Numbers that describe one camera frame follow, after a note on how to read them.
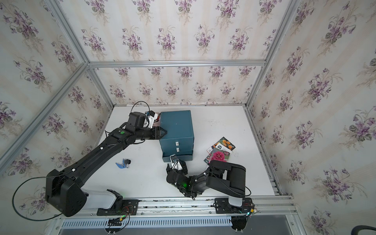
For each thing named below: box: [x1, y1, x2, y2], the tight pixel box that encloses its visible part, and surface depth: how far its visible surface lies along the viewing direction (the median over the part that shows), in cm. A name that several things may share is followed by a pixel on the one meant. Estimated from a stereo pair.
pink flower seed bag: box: [203, 151, 213, 165], surface depth 92 cm
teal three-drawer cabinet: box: [159, 110, 195, 163], surface depth 83 cm
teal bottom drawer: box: [162, 154, 193, 163], surface depth 88 cm
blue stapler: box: [115, 158, 132, 169], surface depth 88 cm
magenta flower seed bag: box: [210, 147, 231, 163], surface depth 92 cm
